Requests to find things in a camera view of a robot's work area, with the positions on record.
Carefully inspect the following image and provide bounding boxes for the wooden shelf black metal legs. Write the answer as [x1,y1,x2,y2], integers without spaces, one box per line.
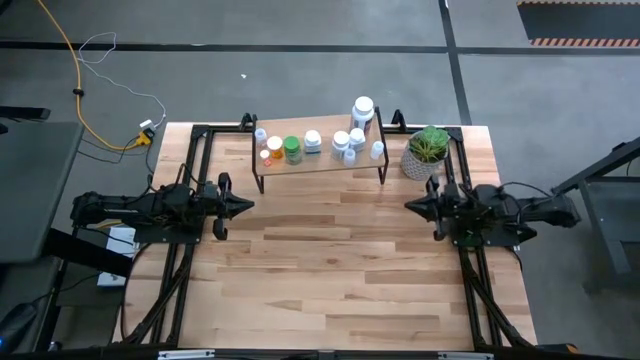
[251,105,390,195]

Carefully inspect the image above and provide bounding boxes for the black hazard striped mat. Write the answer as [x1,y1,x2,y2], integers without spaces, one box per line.
[516,0,640,49]

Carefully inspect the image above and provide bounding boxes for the yellow power cable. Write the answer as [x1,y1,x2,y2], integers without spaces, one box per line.
[35,0,155,151]

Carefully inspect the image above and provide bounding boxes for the triangle patterned planter pot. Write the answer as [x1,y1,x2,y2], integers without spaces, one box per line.
[400,130,446,182]

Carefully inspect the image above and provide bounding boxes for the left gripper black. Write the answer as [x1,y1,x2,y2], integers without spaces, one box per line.
[199,172,256,242]

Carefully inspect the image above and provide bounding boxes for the white melatonin bottle blue label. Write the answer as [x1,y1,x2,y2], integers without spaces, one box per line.
[303,129,323,155]

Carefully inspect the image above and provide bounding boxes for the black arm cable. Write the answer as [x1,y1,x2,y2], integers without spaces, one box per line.
[494,180,554,211]
[174,162,206,191]

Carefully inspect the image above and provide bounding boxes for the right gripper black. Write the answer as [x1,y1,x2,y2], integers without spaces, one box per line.
[404,174,462,243]

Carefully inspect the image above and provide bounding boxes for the large white supplement bottle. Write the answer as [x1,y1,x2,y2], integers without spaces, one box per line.
[350,95,376,135]

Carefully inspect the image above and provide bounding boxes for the white labelled pill bottle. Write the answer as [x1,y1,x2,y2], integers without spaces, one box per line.
[348,127,367,153]
[331,130,351,161]

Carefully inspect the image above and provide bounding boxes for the amber pill bottle white cap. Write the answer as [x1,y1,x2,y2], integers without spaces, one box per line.
[266,135,285,160]

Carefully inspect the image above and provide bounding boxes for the white power box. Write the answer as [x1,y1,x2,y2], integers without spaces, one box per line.
[96,269,127,289]
[102,224,139,259]

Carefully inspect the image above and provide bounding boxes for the green succulent plant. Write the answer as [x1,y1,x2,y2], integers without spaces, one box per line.
[408,125,451,165]

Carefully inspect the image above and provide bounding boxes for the thin white cable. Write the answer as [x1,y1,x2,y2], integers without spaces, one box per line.
[77,32,168,129]

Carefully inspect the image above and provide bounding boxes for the green capped supplement bottle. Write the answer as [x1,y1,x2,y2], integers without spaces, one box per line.
[283,135,303,166]

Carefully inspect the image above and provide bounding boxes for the grey desk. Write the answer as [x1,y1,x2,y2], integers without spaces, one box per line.
[0,119,85,265]

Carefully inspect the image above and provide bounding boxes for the silver aluminium bracket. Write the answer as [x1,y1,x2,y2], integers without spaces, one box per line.
[157,349,216,360]
[437,351,494,360]

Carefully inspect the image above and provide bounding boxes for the grey metal table frame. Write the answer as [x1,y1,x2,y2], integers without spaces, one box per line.
[551,134,640,294]

